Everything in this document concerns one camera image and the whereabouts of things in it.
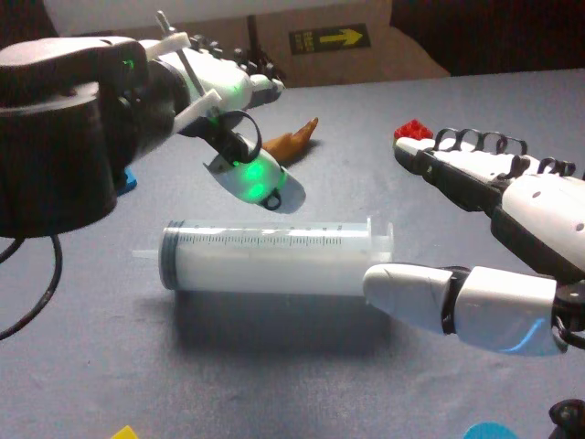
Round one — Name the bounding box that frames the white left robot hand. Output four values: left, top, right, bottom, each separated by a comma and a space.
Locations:
180, 35, 307, 215

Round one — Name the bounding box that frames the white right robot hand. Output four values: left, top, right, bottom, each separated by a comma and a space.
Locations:
363, 126, 585, 358

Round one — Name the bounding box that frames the large clear plastic syringe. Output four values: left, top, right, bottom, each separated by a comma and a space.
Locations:
132, 217, 395, 294

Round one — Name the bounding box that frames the black tripod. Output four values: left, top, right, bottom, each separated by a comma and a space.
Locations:
245, 16, 288, 91

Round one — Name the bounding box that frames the orange-brown toy food piece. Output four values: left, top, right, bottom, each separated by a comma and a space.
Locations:
261, 117, 320, 164

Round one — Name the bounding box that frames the black yellow arrow sign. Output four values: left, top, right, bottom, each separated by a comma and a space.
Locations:
288, 23, 372, 56

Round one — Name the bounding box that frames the blue round disc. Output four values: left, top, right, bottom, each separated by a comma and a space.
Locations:
461, 421, 520, 439

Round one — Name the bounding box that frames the blue square four-hole block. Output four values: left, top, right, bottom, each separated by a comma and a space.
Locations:
113, 166, 138, 197

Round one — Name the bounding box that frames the red and green toy brick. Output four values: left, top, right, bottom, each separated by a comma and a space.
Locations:
392, 119, 434, 148

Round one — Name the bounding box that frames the black curtain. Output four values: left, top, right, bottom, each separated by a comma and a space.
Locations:
388, 0, 585, 78
0, 0, 60, 47

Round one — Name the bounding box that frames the grey table cloth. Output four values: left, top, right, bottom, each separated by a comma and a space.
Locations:
0, 68, 585, 439

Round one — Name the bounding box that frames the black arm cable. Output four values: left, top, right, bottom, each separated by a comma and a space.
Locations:
0, 231, 64, 342

